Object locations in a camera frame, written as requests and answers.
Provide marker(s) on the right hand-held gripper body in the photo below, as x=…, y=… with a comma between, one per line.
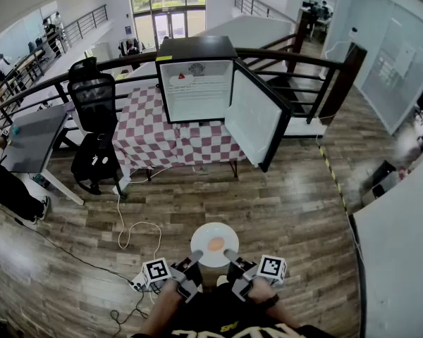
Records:
x=272, y=269

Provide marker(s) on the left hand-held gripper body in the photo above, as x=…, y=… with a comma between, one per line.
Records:
x=157, y=272

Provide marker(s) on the brown egg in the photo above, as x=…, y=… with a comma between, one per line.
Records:
x=215, y=244

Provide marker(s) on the white plate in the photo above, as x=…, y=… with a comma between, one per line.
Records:
x=215, y=231

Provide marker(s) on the black mini fridge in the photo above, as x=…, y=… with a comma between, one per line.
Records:
x=197, y=48

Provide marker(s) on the person's left forearm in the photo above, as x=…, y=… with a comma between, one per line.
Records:
x=164, y=305

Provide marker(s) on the person's right forearm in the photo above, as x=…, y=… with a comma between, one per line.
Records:
x=268, y=305

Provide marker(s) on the small plate with watermelon slice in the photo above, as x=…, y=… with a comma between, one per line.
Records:
x=180, y=80

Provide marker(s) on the white power strip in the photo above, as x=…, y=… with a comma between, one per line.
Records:
x=138, y=283

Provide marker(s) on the person's white shoe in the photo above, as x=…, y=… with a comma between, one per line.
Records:
x=222, y=280

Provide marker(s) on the black wristband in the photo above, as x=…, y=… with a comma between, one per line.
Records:
x=270, y=300

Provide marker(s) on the person's black printed shirt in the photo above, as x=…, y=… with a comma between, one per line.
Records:
x=218, y=315

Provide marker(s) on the yellow black floor tape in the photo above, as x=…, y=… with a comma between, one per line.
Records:
x=333, y=174

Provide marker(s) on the white counter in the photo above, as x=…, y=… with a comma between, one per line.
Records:
x=398, y=252

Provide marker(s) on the red white checkered tablecloth table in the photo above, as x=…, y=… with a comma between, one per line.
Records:
x=148, y=132

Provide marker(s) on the grey desk with white legs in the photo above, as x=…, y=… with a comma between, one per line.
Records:
x=33, y=136

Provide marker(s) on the black mesh office chair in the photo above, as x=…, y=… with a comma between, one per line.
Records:
x=91, y=97

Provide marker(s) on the dark wooden railing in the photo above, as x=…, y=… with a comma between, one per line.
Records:
x=303, y=59

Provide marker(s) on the glass entrance door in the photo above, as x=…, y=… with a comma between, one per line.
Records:
x=169, y=23

